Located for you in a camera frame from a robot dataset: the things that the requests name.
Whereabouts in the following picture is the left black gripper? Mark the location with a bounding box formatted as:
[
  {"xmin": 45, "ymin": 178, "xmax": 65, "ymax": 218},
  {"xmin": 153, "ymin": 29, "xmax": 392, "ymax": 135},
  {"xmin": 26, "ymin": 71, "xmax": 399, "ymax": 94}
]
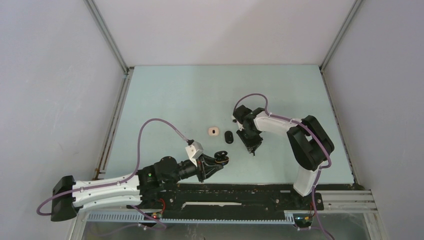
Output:
[{"xmin": 165, "ymin": 153, "xmax": 223, "ymax": 185}]

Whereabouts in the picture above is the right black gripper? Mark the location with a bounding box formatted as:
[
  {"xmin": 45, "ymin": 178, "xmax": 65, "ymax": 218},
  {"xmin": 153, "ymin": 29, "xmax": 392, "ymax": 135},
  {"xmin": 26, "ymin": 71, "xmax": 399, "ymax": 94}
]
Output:
[{"xmin": 236, "ymin": 126, "xmax": 263, "ymax": 153}]

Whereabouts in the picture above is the black gold-striped charging case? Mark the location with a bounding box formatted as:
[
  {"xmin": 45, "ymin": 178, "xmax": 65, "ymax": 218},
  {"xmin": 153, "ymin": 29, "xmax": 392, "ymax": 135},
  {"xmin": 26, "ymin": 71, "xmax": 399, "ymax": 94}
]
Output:
[{"xmin": 214, "ymin": 150, "xmax": 230, "ymax": 166}]

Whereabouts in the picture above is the black oval charging case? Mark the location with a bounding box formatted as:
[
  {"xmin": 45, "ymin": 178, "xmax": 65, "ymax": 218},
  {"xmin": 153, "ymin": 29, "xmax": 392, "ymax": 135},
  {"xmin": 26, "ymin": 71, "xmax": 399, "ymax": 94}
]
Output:
[{"xmin": 224, "ymin": 130, "xmax": 234, "ymax": 144}]

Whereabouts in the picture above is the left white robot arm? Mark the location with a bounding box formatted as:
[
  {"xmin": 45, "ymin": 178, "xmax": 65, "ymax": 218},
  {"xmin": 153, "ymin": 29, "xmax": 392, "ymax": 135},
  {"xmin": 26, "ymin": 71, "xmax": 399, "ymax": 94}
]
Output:
[{"xmin": 50, "ymin": 151, "xmax": 229, "ymax": 222}]

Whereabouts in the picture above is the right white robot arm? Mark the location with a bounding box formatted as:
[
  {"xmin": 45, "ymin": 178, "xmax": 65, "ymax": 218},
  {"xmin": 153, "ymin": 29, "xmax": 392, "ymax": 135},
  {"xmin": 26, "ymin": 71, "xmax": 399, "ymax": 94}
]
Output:
[{"xmin": 232, "ymin": 105, "xmax": 335, "ymax": 209}]

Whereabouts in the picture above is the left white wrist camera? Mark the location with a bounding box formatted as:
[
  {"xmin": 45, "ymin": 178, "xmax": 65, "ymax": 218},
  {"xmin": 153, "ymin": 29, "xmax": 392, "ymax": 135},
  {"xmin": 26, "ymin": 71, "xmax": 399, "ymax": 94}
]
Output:
[{"xmin": 185, "ymin": 140, "xmax": 204, "ymax": 167}]

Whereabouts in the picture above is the black mounting base rail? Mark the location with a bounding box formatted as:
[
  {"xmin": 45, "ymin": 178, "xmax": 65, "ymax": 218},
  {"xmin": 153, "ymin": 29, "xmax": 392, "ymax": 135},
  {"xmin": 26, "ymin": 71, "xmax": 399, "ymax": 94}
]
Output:
[{"xmin": 137, "ymin": 183, "xmax": 325, "ymax": 220}]

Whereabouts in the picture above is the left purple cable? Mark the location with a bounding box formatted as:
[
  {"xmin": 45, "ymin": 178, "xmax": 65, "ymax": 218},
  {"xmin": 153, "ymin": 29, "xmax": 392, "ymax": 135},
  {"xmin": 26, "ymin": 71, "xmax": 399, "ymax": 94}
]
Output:
[{"xmin": 36, "ymin": 117, "xmax": 193, "ymax": 231}]

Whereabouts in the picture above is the grey slotted cable duct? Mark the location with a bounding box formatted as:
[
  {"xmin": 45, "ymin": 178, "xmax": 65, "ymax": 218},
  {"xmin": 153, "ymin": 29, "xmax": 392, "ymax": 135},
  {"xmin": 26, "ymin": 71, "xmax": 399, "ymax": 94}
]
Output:
[{"xmin": 87, "ymin": 211, "xmax": 295, "ymax": 225}]

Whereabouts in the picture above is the right aluminium frame post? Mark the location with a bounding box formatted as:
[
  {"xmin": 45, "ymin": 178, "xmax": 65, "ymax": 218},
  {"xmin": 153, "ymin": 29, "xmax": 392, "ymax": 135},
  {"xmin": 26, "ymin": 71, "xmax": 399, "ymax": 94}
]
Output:
[{"xmin": 319, "ymin": 0, "xmax": 365, "ymax": 74}]

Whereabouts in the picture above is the aluminium frame post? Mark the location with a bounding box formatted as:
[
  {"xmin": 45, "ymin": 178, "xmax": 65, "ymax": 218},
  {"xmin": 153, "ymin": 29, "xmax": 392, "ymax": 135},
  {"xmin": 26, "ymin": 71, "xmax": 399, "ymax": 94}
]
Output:
[
  {"xmin": 83, "ymin": 0, "xmax": 129, "ymax": 74},
  {"xmin": 319, "ymin": 0, "xmax": 365, "ymax": 74}
]

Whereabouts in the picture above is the left aluminium frame post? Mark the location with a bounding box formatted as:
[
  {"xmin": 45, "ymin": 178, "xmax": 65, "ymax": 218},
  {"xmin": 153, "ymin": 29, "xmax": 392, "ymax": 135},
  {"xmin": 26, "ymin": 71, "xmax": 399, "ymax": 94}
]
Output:
[{"xmin": 83, "ymin": 0, "xmax": 129, "ymax": 74}]

